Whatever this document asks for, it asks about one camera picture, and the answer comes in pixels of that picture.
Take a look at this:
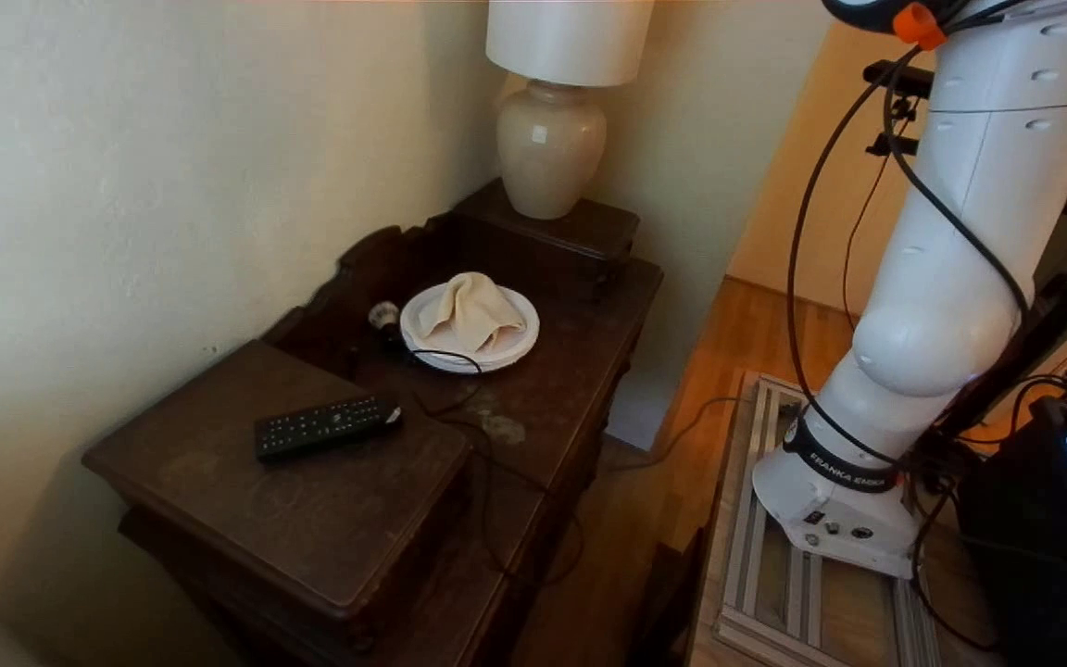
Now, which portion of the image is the cream ceramic table lamp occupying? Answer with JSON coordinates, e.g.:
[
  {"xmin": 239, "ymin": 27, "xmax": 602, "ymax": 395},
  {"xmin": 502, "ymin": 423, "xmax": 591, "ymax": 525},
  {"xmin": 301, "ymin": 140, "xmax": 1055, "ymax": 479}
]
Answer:
[{"xmin": 485, "ymin": 0, "xmax": 654, "ymax": 218}]

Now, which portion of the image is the beige folded cloth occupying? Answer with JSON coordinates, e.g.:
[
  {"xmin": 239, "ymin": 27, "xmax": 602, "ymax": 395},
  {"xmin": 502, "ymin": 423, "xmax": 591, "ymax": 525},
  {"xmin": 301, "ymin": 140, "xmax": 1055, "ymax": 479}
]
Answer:
[{"xmin": 419, "ymin": 270, "xmax": 522, "ymax": 352}]

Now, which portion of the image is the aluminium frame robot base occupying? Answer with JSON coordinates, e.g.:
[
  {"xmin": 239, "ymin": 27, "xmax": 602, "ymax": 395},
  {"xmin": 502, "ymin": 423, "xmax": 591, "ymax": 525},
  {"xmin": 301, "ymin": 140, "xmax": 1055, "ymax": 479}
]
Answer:
[{"xmin": 685, "ymin": 371, "xmax": 1007, "ymax": 667}]

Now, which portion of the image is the dark wooden side table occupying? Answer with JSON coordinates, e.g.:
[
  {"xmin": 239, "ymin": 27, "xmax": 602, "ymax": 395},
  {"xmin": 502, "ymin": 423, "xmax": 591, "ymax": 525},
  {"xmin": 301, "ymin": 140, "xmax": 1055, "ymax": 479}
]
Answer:
[{"xmin": 117, "ymin": 177, "xmax": 665, "ymax": 667}]

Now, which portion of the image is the white paper plate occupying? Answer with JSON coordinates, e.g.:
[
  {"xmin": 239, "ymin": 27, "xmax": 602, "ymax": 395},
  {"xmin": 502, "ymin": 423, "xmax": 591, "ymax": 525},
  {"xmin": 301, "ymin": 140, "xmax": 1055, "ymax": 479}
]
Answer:
[{"xmin": 398, "ymin": 281, "xmax": 542, "ymax": 373}]

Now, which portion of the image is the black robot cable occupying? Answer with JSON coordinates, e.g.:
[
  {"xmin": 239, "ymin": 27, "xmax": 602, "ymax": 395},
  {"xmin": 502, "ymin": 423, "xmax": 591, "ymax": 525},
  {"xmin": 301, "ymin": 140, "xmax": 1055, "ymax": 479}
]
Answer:
[{"xmin": 782, "ymin": 42, "xmax": 1038, "ymax": 654}]

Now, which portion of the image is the black remote control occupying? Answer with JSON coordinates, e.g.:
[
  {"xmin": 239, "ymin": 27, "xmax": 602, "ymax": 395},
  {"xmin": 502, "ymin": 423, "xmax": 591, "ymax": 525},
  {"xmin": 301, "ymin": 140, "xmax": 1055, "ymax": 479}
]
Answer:
[{"xmin": 250, "ymin": 395, "xmax": 405, "ymax": 462}]

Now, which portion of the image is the black computer with blue light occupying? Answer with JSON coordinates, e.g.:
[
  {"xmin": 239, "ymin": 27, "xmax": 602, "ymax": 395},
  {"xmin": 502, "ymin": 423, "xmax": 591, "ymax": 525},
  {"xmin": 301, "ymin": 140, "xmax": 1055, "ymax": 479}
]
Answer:
[{"xmin": 959, "ymin": 395, "xmax": 1067, "ymax": 667}]

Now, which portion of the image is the thin black cable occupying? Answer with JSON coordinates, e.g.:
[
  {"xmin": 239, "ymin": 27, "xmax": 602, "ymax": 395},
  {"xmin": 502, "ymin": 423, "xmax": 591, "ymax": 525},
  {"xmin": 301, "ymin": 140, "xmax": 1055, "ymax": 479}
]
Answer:
[{"xmin": 405, "ymin": 344, "xmax": 748, "ymax": 591}]

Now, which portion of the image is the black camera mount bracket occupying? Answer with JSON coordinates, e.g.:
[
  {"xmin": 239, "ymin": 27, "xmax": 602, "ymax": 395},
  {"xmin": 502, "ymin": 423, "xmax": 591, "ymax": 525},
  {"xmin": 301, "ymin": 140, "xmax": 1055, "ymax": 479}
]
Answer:
[{"xmin": 864, "ymin": 58, "xmax": 932, "ymax": 156}]

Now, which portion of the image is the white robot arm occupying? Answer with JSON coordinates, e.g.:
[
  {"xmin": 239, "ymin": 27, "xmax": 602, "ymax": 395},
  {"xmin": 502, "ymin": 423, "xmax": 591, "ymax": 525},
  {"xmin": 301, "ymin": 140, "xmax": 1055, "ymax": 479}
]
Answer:
[{"xmin": 752, "ymin": 0, "xmax": 1067, "ymax": 579}]

